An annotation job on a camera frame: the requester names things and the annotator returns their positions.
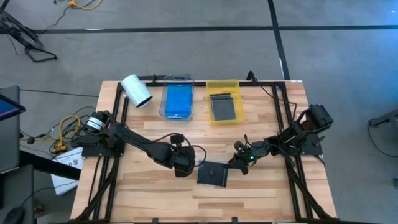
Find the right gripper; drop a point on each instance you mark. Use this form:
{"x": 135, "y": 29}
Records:
{"x": 252, "y": 151}

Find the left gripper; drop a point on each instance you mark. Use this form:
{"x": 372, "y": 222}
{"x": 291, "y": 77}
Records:
{"x": 183, "y": 158}

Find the blue plastic disc case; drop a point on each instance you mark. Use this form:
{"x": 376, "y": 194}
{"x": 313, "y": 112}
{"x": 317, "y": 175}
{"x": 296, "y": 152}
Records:
{"x": 178, "y": 101}

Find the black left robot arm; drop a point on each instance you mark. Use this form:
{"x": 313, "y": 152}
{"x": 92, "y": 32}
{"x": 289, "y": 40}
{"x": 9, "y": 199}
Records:
{"x": 136, "y": 141}

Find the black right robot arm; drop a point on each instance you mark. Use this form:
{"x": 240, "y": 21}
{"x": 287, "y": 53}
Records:
{"x": 298, "y": 130}

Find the clear plastic bin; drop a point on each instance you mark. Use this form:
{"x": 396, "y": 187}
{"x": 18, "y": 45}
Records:
{"x": 189, "y": 81}

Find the yellow plastic bin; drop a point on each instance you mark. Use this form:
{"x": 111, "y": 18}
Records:
{"x": 237, "y": 87}

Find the white cardboard box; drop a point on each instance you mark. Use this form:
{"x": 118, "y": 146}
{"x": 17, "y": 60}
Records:
{"x": 70, "y": 160}

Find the dark metal stand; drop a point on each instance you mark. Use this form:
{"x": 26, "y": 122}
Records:
{"x": 387, "y": 118}

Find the dark desk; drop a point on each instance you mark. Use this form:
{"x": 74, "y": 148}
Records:
{"x": 21, "y": 193}

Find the black computer mouse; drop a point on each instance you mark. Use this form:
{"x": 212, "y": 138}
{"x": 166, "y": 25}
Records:
{"x": 14, "y": 215}

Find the blue-screen monitor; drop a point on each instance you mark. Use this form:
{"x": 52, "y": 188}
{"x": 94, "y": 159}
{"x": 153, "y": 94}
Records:
{"x": 7, "y": 109}

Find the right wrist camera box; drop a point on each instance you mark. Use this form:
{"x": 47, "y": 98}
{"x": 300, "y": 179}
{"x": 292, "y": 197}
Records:
{"x": 238, "y": 145}

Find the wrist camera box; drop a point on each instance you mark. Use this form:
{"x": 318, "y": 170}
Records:
{"x": 177, "y": 138}
{"x": 238, "y": 145}

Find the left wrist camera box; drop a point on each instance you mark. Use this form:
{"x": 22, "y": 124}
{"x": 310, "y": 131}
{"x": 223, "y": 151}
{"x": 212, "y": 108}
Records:
{"x": 177, "y": 138}

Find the black aluminium table frame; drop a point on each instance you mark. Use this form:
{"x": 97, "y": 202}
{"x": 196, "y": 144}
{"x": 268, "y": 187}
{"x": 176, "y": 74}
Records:
{"x": 201, "y": 83}

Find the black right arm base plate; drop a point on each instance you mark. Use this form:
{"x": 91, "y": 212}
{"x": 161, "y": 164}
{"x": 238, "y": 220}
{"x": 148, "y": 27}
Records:
{"x": 315, "y": 146}

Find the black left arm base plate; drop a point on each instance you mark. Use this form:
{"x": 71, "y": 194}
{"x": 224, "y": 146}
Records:
{"x": 90, "y": 152}

